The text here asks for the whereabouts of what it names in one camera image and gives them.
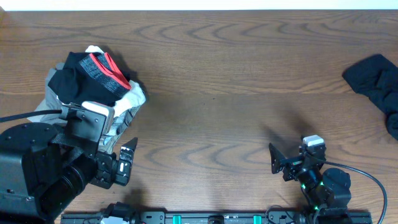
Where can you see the black garment at right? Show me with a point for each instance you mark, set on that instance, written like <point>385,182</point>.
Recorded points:
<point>376,78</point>

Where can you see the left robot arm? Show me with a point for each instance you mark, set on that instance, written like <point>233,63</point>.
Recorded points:
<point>44,167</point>

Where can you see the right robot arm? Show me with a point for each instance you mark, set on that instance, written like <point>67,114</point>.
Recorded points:
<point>327,193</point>

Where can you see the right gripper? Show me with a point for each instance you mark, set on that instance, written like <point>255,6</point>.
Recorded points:
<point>293,164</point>

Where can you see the black leggings with red waistband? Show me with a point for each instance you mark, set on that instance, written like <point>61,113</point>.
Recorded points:
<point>87,79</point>

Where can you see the grey crumpled garment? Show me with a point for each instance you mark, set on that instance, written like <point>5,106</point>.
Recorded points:
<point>125,110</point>

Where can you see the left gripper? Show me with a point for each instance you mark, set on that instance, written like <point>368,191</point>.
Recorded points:
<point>109,168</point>

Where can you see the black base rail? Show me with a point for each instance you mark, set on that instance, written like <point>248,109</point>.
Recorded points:
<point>123,213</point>

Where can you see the white crumpled garment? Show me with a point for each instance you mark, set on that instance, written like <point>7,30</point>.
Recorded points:
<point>132,96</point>

